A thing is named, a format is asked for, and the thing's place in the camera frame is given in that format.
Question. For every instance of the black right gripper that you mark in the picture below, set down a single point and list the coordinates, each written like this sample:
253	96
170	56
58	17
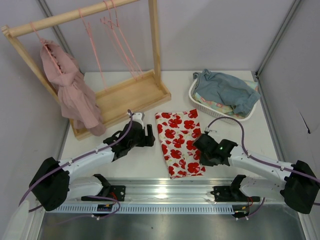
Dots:
202	146

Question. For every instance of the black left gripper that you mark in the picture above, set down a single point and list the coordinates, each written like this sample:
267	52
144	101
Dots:
146	136

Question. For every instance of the red poppy print skirt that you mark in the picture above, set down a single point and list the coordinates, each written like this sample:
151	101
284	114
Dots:
177	132

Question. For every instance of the pink wire hanger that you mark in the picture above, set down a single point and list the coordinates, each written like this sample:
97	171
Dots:
131	62
88	29
109	32

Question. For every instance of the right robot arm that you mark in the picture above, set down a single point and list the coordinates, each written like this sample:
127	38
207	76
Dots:
293	183

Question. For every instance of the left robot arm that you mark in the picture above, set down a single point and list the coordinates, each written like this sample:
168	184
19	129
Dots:
57	181

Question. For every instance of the pink dress on hanger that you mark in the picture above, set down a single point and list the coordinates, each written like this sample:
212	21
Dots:
77	100

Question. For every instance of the pink hanger holding dress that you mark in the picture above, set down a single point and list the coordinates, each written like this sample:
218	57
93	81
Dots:
46	48

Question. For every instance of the wooden clothes rack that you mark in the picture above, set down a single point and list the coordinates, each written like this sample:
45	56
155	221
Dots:
137	94

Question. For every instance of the white perforated laundry basket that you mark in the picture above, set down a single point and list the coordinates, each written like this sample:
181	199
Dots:
215	112

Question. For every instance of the blue denim garment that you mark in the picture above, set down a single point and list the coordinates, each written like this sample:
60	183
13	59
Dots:
224	93

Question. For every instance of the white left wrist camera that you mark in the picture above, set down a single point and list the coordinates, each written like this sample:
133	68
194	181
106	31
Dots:
138	117

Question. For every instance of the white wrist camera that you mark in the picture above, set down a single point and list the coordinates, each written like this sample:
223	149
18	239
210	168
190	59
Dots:
210	131
138	117

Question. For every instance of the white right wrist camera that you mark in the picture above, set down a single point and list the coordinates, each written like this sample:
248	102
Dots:
210	131

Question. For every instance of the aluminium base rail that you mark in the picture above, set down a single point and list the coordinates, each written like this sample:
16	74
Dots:
165	190

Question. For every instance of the white slotted cable duct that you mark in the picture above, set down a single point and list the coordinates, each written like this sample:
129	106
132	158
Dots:
93	208

